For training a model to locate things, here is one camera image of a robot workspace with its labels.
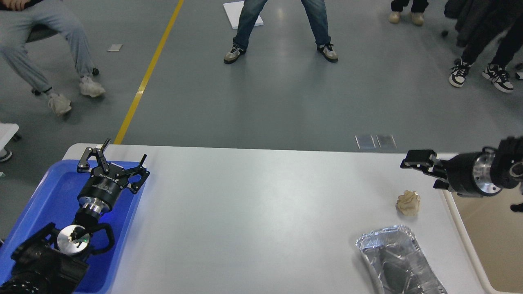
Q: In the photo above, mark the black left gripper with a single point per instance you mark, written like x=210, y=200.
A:
x=104, y=185

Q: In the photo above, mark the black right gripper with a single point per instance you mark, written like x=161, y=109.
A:
x=467, y=174

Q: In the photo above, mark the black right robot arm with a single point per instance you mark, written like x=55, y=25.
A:
x=506, y=170

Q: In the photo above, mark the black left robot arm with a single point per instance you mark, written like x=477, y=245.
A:
x=70, y=237

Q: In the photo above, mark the crumpled beige paper ball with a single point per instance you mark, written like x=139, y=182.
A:
x=409, y=203

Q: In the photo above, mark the right clear floor plate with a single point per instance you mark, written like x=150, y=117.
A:
x=386, y=141

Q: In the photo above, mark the clear floor plate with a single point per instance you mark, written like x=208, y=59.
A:
x=386, y=141
x=365, y=141

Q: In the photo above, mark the blue plastic tray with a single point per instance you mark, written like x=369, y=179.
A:
x=55, y=200

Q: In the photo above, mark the left clear floor plate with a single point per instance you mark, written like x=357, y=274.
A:
x=365, y=141

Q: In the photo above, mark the beige plastic bin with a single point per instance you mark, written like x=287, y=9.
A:
x=492, y=235

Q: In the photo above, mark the aluminium foil tray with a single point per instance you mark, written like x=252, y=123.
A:
x=396, y=263

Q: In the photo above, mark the white side table corner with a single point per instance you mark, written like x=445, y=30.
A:
x=7, y=131

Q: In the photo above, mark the small paper on floor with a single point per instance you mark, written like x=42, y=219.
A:
x=114, y=48

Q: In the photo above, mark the office chair with coat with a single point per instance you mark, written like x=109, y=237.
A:
x=479, y=21

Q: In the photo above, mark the grey office chair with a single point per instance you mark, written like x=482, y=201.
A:
x=40, y=32

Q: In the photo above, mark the seated person grey trousers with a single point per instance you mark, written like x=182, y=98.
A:
x=17, y=19

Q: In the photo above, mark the white board on floor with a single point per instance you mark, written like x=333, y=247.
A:
x=233, y=12

